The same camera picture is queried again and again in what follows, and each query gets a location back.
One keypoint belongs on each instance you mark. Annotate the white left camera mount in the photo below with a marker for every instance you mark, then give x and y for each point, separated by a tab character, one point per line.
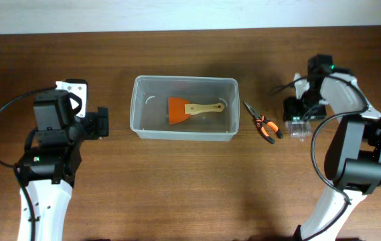
78	89

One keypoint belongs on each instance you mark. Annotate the clear plastic container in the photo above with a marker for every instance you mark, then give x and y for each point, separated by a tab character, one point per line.
149	111

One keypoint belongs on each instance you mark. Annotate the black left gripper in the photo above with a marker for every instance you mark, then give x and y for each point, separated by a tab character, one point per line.
102	121

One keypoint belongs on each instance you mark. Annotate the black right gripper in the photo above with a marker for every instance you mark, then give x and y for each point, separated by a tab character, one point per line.
294	112

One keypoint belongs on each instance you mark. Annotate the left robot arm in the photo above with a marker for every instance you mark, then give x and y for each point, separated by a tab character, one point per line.
47	170

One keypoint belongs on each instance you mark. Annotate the clear screwdriver set case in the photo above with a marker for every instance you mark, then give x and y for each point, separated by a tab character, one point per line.
298	129

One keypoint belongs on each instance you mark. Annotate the orange black needle-nose pliers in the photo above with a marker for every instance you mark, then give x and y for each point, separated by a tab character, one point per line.
260	121

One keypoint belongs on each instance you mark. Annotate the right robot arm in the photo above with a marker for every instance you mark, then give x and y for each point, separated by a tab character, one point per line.
345	147

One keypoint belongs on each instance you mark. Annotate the orange scraper with wooden handle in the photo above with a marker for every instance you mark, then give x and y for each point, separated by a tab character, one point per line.
180	109

